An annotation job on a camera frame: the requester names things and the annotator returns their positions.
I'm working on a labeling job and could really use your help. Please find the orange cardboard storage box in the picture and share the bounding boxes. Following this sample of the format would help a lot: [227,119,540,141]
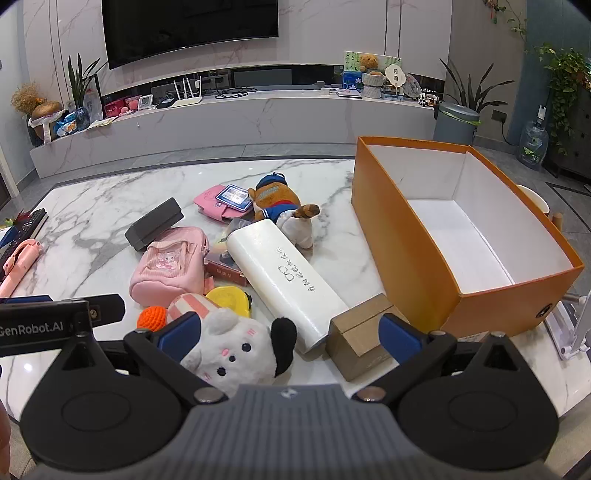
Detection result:
[351,135,585,340]

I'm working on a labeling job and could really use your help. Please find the red picture card box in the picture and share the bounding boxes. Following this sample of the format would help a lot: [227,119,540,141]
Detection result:
[203,240,252,287]

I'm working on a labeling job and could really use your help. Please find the long-leaf potted plant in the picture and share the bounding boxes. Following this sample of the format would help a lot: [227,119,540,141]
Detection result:
[438,58,502,114]

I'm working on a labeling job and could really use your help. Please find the pink toy box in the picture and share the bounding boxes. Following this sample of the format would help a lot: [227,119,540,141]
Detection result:
[104,95,139,117]

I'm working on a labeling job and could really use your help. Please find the dark textured gift box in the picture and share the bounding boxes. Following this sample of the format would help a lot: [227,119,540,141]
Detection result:
[124,198,185,252]

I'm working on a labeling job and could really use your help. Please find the marble television console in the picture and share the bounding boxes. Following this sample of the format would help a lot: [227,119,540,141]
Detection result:
[28,85,439,180]

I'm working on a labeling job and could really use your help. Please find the clear water jug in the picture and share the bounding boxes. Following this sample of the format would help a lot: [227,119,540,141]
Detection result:
[517,106,550,168]

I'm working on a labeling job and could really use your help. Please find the dark cabinet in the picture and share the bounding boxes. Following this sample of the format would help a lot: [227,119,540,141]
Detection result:
[545,83,591,178]

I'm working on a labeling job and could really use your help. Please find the dried flower bunch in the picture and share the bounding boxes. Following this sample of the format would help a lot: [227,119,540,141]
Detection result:
[10,83,47,116]

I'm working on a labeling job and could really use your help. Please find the orange crochet ball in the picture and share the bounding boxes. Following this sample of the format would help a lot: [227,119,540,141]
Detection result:
[137,307,168,330]

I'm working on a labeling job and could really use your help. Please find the blue card tag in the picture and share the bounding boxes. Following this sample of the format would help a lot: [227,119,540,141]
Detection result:
[216,185,252,208]

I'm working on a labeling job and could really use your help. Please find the tall snake plant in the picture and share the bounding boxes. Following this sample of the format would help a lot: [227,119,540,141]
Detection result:
[67,53,108,112]

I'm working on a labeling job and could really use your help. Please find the yellow round plastic case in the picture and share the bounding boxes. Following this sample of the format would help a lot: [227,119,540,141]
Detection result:
[205,286,252,319]

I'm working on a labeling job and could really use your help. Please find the black wall television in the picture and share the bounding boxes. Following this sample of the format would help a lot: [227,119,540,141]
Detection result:
[100,0,280,71]

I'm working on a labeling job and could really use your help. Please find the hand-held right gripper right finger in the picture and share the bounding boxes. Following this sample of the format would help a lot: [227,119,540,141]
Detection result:
[353,313,527,409]

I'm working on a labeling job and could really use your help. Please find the pink selfie stick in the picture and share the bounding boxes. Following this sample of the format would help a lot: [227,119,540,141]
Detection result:
[0,239,44,298]

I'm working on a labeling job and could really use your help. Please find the round white hand fan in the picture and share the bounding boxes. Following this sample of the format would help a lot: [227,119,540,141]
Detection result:
[385,64,407,90]

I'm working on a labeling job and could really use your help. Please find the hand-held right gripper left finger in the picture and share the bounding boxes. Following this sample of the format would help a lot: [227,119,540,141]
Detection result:
[62,313,229,407]

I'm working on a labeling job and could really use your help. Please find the brown bear plush blue outfit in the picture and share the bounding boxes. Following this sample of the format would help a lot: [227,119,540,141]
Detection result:
[248,172,320,250]

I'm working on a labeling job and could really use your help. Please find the white metal stand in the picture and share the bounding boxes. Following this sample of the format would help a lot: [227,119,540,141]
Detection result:
[542,291,591,358]

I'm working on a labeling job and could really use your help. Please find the green vine plant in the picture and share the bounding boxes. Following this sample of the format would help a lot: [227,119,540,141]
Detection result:
[526,44,591,155]

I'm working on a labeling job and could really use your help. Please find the blue snack bags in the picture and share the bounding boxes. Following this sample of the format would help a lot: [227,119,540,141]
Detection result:
[55,108,89,134]

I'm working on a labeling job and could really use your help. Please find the small brown cardboard box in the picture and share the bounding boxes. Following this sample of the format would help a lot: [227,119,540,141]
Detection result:
[327,293,411,381]

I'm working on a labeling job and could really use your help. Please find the green picture board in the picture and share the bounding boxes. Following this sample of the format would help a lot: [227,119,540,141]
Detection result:
[342,51,402,75]

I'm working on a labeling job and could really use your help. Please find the black keyboard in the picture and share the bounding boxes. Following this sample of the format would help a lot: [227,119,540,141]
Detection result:
[0,209,49,259]

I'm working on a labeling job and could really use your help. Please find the small brown teddy bear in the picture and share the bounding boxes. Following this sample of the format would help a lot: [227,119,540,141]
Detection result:
[359,53,385,77]

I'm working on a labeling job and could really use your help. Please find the pink leather wallet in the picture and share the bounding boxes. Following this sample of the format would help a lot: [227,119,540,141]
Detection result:
[193,185,254,224]

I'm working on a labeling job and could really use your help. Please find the grey trash bin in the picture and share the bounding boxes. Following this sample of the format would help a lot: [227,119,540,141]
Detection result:
[433,102,481,144]

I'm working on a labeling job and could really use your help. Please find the pink cartoon bag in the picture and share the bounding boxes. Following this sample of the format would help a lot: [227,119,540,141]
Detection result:
[129,227,211,309]

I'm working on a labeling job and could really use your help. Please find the white plush toy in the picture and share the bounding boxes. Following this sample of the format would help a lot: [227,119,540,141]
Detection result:
[167,293,298,398]

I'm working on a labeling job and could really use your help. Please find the white router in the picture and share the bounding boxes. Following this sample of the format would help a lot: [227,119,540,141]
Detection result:
[171,78,204,108]

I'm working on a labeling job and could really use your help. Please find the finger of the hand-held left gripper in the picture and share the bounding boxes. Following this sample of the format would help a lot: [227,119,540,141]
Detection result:
[88,295,126,329]

